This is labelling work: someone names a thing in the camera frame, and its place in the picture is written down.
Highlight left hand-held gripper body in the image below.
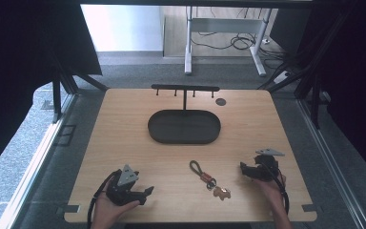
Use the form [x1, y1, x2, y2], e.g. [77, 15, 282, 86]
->
[105, 163, 148, 207]

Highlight black curtain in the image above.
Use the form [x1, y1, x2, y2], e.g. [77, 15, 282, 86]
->
[268, 0, 366, 187]
[0, 0, 103, 181]

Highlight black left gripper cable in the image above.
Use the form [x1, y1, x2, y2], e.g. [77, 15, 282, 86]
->
[86, 170, 122, 229]

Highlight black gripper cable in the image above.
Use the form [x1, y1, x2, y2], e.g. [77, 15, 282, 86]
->
[261, 162, 291, 216]
[86, 170, 122, 229]

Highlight black key rack with tray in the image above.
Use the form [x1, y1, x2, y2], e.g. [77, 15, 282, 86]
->
[147, 83, 222, 146]

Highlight black metal stand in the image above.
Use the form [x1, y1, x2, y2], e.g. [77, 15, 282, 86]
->
[257, 9, 351, 130]
[44, 47, 110, 124]

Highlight black floor cables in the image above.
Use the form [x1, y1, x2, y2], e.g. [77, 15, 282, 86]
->
[190, 7, 289, 70]

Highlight white desk frame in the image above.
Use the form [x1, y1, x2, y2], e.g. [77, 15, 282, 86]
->
[184, 6, 273, 77]

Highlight person's left hand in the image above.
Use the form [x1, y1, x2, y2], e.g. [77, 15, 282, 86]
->
[91, 190, 141, 229]

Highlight keychain with brown charm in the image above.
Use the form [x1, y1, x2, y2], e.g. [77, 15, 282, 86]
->
[189, 159, 232, 201]

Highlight person's right hand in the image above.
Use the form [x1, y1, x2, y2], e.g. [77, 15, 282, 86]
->
[253, 173, 288, 212]

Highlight white power strip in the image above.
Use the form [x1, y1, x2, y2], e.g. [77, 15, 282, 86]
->
[273, 71, 292, 85]

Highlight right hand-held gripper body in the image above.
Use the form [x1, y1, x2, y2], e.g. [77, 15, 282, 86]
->
[250, 147, 286, 183]

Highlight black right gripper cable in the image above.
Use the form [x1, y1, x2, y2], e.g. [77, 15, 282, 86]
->
[261, 162, 291, 216]

